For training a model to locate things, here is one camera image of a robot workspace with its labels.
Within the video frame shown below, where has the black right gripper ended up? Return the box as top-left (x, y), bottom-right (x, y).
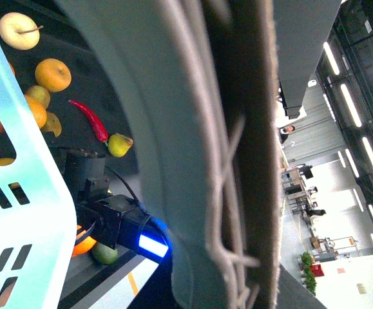
top-left (59, 147), bottom-right (169, 263)

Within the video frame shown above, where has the large orange front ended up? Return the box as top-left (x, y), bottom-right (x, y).
top-left (72, 225), bottom-right (97, 258)

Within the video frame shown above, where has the green avocado front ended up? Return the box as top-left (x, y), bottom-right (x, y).
top-left (91, 242), bottom-right (119, 265)

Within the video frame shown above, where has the yellow green pear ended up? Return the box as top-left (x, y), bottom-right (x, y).
top-left (108, 133), bottom-right (133, 158)

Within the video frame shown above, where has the teal plastic basket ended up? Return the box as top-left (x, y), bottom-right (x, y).
top-left (0, 46), bottom-right (76, 308)

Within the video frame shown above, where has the red chili pepper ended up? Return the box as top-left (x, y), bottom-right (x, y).
top-left (68, 99), bottom-right (109, 144)

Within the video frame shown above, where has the brown kiwi fruit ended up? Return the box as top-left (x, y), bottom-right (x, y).
top-left (41, 111), bottom-right (62, 137)

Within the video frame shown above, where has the round orange middle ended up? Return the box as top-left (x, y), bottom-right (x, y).
top-left (24, 95), bottom-right (47, 129)

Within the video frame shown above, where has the golden yellow pear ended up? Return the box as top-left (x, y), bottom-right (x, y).
top-left (35, 58), bottom-right (72, 93)

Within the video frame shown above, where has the grey padded robot cover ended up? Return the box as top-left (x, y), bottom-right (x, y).
top-left (58, 1), bottom-right (280, 308)

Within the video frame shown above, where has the white pear with stem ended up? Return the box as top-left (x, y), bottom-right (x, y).
top-left (0, 12), bottom-right (44, 51)

